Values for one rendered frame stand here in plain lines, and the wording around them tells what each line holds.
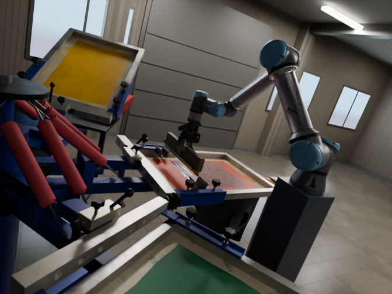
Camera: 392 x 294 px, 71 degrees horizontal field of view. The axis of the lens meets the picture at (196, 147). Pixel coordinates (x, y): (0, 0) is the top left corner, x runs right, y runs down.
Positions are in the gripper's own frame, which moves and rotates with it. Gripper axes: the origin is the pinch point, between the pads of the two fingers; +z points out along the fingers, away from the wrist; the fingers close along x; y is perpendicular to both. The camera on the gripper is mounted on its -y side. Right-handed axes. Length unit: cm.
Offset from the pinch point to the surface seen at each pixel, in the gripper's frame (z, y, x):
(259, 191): 10.1, 28.6, 39.1
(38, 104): -15, -6, -71
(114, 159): 4.8, 2.0, -38.3
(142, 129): 88, -318, 123
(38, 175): -2, 32, -73
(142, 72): -10, -319, 101
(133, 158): 2.1, 6.0, -30.7
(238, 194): 11.0, 29.0, 22.4
